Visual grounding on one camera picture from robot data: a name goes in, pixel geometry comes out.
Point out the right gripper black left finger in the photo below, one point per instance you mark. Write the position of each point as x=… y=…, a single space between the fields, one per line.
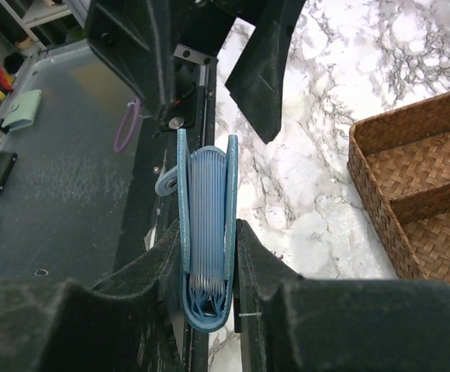
x=116 y=325

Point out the mint green card holder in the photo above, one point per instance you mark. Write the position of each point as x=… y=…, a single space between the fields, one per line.
x=22 y=111

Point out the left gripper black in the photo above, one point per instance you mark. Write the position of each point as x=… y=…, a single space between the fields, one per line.
x=132 y=38

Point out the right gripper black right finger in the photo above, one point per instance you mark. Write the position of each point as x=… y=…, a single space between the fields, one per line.
x=290 y=323

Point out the brown woven divided basket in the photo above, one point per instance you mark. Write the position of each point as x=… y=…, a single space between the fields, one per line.
x=399 y=162

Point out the blue leather card holder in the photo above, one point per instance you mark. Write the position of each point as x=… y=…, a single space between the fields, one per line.
x=205 y=182

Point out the white metal shelf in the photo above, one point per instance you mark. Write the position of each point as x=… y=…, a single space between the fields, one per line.
x=46 y=24

